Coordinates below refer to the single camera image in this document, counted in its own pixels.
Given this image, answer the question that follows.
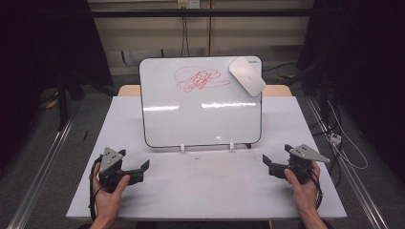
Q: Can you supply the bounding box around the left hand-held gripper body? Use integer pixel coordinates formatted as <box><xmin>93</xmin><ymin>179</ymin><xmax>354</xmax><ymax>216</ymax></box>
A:
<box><xmin>96</xmin><ymin>146</ymin><xmax>144</xmax><ymax>194</ymax></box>

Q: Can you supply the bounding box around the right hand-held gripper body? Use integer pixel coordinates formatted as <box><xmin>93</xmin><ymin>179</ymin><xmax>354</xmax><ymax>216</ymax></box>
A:
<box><xmin>268</xmin><ymin>143</ymin><xmax>331</xmax><ymax>186</ymax></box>

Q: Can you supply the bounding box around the white whiteboard with black frame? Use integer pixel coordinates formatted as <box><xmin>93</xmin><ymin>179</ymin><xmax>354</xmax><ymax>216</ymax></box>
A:
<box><xmin>139</xmin><ymin>55</ymin><xmax>264</xmax><ymax>150</ymax></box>

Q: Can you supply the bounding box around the white whiteboard eraser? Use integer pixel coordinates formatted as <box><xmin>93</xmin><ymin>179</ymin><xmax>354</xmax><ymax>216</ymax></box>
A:
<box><xmin>228</xmin><ymin>56</ymin><xmax>266</xmax><ymax>98</ymax></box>

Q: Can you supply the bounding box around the person's right hand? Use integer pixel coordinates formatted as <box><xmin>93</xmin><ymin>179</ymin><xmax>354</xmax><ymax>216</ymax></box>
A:
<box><xmin>284</xmin><ymin>160</ymin><xmax>321</xmax><ymax>217</ymax></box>

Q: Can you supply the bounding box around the person's left hand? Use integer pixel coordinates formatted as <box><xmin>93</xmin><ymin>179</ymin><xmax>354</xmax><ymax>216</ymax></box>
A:
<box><xmin>92</xmin><ymin>162</ymin><xmax>132</xmax><ymax>222</ymax></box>

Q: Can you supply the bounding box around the white table cover board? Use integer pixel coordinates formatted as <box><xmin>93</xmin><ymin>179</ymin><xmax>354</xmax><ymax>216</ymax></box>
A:
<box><xmin>65</xmin><ymin>95</ymin><xmax>348</xmax><ymax>221</ymax></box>

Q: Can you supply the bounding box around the wooden table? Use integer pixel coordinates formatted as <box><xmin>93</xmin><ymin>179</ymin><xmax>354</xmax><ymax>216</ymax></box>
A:
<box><xmin>117</xmin><ymin>84</ymin><xmax>293</xmax><ymax>97</ymax></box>

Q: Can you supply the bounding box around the black metal stand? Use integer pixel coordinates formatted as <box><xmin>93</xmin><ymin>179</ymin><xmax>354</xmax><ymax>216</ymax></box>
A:
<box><xmin>55</xmin><ymin>72</ymin><xmax>71</xmax><ymax>132</ymax></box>

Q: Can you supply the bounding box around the dark curtain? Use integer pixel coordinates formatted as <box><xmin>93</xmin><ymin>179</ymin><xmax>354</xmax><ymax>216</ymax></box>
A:
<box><xmin>295</xmin><ymin>0</ymin><xmax>405</xmax><ymax>182</ymax></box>
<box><xmin>0</xmin><ymin>0</ymin><xmax>115</xmax><ymax>166</ymax></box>

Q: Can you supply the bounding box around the black horizontal metal bar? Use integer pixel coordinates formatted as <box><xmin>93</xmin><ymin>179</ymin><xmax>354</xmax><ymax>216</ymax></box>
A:
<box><xmin>90</xmin><ymin>8</ymin><xmax>315</xmax><ymax>18</ymax></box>

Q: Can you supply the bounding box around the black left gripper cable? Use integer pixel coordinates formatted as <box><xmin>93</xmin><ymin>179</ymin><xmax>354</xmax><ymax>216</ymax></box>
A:
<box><xmin>88</xmin><ymin>155</ymin><xmax>103</xmax><ymax>221</ymax></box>

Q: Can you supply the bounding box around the thin white cable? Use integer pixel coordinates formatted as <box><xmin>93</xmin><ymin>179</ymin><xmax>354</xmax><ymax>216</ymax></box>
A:
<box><xmin>327</xmin><ymin>100</ymin><xmax>370</xmax><ymax>171</ymax></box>

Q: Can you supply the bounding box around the aluminium floor rail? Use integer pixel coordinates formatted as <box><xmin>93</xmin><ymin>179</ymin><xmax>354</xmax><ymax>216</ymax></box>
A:
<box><xmin>7</xmin><ymin>117</ymin><xmax>76</xmax><ymax>229</ymax></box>
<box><xmin>305</xmin><ymin>94</ymin><xmax>390</xmax><ymax>229</ymax></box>

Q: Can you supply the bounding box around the black floor cable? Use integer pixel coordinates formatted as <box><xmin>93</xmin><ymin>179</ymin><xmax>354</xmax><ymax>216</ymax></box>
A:
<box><xmin>262</xmin><ymin>62</ymin><xmax>299</xmax><ymax>73</ymax></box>

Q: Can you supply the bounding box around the black hanging cable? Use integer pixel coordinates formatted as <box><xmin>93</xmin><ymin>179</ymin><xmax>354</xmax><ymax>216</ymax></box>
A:
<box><xmin>181</xmin><ymin>8</ymin><xmax>191</xmax><ymax>57</ymax></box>

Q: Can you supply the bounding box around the white wall socket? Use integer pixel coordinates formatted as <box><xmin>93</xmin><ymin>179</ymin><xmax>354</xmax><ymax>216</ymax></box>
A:
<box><xmin>177</xmin><ymin>0</ymin><xmax>202</xmax><ymax>10</ymax></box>

